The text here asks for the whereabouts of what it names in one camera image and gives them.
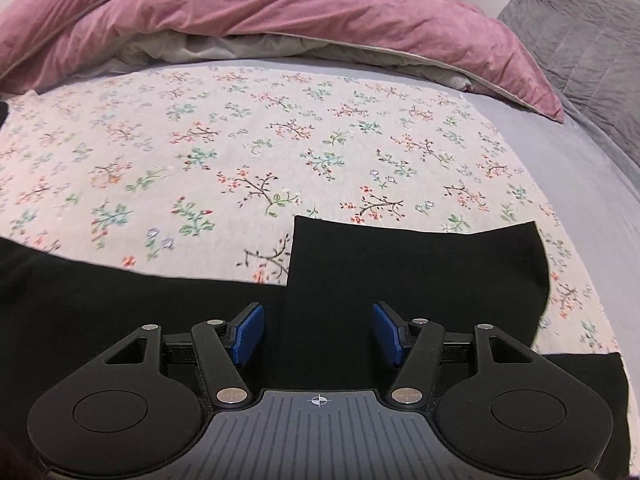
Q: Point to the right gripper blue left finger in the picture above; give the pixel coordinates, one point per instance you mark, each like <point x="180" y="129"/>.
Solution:
<point x="221" y="347"/>

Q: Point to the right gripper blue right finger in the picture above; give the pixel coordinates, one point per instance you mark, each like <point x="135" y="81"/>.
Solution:
<point x="413" y="349"/>

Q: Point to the black pants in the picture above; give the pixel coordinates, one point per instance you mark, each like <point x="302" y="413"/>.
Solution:
<point x="99" y="378"/>

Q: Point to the floral white cloth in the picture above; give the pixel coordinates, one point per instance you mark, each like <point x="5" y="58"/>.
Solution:
<point x="200" y="171"/>

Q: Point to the grey bed sheet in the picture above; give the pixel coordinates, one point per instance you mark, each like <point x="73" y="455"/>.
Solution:
<point x="598" y="210"/>

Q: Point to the grey quilted pillow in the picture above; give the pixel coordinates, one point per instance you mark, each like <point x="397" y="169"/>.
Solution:
<point x="589" y="51"/>

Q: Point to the pink velvet duvet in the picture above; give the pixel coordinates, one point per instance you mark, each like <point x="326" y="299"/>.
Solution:
<point x="45" y="41"/>

